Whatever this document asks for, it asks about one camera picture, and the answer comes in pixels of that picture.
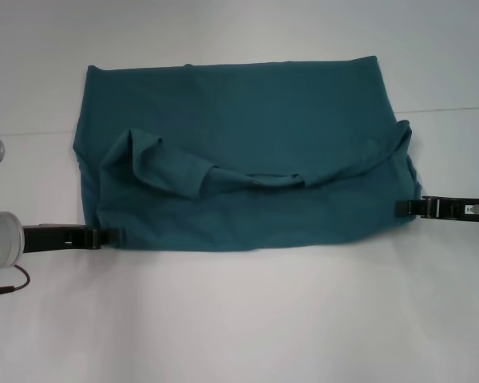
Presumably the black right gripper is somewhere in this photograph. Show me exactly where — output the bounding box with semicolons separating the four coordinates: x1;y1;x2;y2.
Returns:
395;195;479;224

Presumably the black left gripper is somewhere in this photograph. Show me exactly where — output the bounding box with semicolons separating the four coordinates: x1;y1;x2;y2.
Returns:
21;223;123;254

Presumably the teal blue printed t-shirt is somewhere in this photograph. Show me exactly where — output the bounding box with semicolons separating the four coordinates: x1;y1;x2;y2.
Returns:
72;55;425;254

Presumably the left gripper cable with connectors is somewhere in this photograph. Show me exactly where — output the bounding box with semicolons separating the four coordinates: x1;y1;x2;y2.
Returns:
0;263;31;298

